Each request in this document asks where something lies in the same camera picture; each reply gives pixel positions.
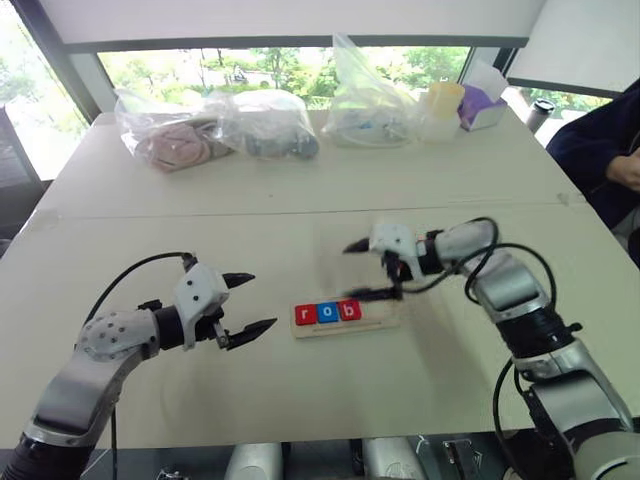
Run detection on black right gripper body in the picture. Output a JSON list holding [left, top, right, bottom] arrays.
[[379, 251, 417, 301]]

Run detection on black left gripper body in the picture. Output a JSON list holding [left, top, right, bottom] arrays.
[[194, 306, 232, 352]]

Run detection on wooden letter tray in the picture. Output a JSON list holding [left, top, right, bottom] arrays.
[[290, 298, 402, 342]]

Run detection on person's bare hand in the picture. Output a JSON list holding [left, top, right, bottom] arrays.
[[603, 148, 640, 195]]

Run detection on silver rounded housing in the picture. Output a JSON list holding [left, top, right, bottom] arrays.
[[228, 441, 285, 480], [361, 437, 419, 480]]

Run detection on tall clear plastic bag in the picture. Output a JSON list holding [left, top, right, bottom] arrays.
[[319, 32, 427, 150]]

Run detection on translucent white plastic container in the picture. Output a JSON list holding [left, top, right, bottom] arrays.
[[418, 92, 462, 145]]

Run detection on plastic bag with dark items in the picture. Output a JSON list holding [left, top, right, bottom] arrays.
[[219, 89, 321, 162]]

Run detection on plastic bag with pink items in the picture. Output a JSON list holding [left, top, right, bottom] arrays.
[[113, 88, 242, 174]]

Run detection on purple tissue box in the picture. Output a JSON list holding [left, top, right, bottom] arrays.
[[456, 58, 509, 133]]

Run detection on dark travel tumbler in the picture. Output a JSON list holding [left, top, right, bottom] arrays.
[[524, 98, 557, 147]]

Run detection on person in dark navy jacket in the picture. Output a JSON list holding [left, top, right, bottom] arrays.
[[545, 74, 640, 232]]

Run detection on white panel with dark edge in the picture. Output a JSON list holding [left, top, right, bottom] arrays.
[[506, 0, 640, 93]]

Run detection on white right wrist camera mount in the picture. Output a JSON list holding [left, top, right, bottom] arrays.
[[368, 222, 427, 279]]

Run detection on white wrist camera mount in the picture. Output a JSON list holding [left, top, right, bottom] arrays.
[[172, 263, 232, 352], [368, 222, 427, 279]]

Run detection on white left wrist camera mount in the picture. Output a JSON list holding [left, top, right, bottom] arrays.
[[172, 263, 232, 352]]

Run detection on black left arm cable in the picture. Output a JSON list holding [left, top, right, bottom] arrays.
[[82, 251, 197, 480]]

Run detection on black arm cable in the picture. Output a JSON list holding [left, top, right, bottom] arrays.
[[82, 251, 197, 480], [491, 356, 532, 480], [403, 215, 559, 315]]

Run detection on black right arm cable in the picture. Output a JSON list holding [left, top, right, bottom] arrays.
[[491, 356, 532, 480], [403, 215, 559, 315]]

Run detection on black metal bracket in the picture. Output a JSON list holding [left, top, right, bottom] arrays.
[[441, 438, 477, 480]]

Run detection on dark grey window frame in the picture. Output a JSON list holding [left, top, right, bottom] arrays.
[[8, 0, 531, 127]]

